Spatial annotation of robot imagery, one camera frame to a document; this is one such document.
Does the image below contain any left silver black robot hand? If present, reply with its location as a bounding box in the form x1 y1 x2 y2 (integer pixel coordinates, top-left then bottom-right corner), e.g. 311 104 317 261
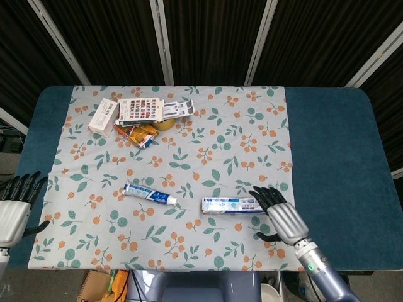
0 171 50 247

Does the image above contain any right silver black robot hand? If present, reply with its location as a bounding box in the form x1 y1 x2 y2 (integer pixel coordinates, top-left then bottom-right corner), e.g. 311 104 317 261
248 185 309 246

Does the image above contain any blue white toothpaste box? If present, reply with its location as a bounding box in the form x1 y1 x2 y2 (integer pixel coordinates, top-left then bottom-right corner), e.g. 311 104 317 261
201 196 268 216

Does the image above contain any blue white toothpaste tube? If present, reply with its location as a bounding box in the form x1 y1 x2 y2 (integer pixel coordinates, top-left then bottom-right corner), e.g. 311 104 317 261
122 179 178 207

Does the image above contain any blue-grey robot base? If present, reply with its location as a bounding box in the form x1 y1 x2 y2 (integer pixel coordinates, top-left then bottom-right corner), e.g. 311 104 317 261
127 269 262 302

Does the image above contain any white cardboard box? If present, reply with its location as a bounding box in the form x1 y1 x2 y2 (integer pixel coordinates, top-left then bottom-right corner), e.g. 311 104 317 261
88 98 120 138

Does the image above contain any box with coloured squares print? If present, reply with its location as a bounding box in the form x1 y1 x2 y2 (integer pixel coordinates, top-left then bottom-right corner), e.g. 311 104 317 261
115 98 165 126

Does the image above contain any clear plastic bag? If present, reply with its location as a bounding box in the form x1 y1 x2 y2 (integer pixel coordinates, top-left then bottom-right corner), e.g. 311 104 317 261
297 272 319 302

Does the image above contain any white bucket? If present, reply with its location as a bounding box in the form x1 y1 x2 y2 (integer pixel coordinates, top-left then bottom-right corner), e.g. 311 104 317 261
260 282 281 302

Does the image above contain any teal blue table cover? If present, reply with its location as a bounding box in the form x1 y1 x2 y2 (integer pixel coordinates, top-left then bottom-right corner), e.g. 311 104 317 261
0 86 403 272

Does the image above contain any floral print tablecloth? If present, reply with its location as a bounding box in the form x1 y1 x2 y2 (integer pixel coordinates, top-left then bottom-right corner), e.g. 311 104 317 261
27 84 305 272

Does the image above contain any orange yellow bag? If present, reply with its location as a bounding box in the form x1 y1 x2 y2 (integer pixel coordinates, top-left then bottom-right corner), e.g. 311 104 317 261
103 269 130 302

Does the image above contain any black partition panel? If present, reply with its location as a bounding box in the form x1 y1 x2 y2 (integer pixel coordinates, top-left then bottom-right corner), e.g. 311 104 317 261
163 0 269 86
0 0 81 126
40 0 167 86
251 0 403 88
358 52 403 174

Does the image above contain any orange snack packet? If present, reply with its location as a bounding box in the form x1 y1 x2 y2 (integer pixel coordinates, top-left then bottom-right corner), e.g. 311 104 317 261
113 124 159 150

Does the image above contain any yellow round object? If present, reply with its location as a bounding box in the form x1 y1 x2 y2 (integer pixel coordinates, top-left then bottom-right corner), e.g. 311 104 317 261
152 118 175 131

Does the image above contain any white grey striped package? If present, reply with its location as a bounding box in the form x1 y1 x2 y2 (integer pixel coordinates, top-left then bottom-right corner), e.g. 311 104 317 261
160 99 195 120

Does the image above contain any white partition post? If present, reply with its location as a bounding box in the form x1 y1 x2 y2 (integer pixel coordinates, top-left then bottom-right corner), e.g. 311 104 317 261
244 0 278 86
149 0 174 86
27 0 91 86
344 27 403 89
0 107 29 135

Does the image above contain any black cable under table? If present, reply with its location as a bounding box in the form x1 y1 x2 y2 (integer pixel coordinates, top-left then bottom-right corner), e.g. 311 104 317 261
129 270 144 302

